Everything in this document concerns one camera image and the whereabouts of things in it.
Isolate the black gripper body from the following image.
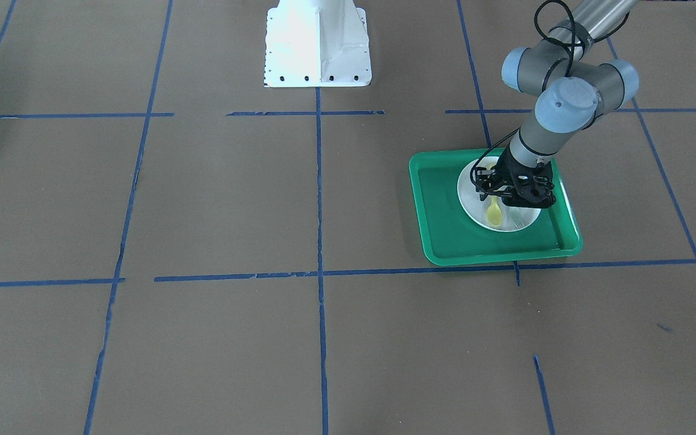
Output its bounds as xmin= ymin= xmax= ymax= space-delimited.
xmin=486 ymin=148 xmax=557 ymax=209

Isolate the yellow plastic spoon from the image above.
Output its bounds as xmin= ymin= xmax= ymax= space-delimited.
xmin=485 ymin=195 xmax=503 ymax=228

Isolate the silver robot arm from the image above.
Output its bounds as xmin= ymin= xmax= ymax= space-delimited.
xmin=469 ymin=1 xmax=640 ymax=209

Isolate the white round plate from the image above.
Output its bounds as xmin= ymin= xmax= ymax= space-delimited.
xmin=457 ymin=160 xmax=541 ymax=233

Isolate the green plastic tray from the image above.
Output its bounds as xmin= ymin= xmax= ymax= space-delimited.
xmin=408 ymin=149 xmax=583 ymax=266

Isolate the blue tape strip upper horizontal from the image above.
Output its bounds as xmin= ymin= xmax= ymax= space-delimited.
xmin=0 ymin=108 xmax=696 ymax=120

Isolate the blue tape strip horizontal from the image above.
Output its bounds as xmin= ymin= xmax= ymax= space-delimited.
xmin=0 ymin=259 xmax=696 ymax=288
xmin=0 ymin=108 xmax=696 ymax=120

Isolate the blue tape strip centre vertical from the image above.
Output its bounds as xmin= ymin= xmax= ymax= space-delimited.
xmin=315 ymin=86 xmax=329 ymax=434

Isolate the blue tape strip vertical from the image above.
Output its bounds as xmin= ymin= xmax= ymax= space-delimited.
xmin=82 ymin=1 xmax=175 ymax=434
xmin=608 ymin=37 xmax=696 ymax=292
xmin=315 ymin=86 xmax=329 ymax=434

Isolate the blue tape strip lower horizontal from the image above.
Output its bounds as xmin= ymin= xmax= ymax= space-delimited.
xmin=0 ymin=259 xmax=696 ymax=288

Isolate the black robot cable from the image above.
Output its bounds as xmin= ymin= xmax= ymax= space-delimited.
xmin=534 ymin=0 xmax=630 ymax=79

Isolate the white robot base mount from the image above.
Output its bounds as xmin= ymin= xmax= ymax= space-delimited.
xmin=263 ymin=1 xmax=373 ymax=88

